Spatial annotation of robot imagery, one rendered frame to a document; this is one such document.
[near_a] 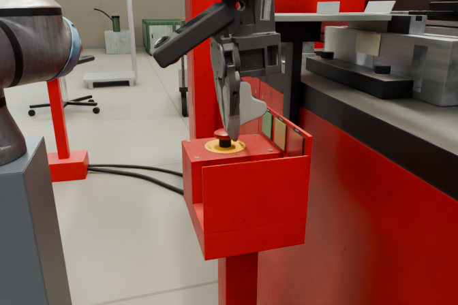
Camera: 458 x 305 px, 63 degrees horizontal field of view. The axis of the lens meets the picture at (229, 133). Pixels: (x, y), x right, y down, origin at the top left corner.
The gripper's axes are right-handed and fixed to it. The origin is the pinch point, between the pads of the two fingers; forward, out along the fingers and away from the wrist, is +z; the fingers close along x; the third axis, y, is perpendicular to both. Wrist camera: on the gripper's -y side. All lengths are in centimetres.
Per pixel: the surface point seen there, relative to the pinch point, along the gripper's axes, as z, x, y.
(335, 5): -15.7, 13.8, 25.2
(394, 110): -1.9, -7.2, 22.4
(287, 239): 17.0, -5.0, 6.5
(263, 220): 12.7, -5.0, 2.8
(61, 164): 68, 177, -62
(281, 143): 4.9, 4.2, 9.8
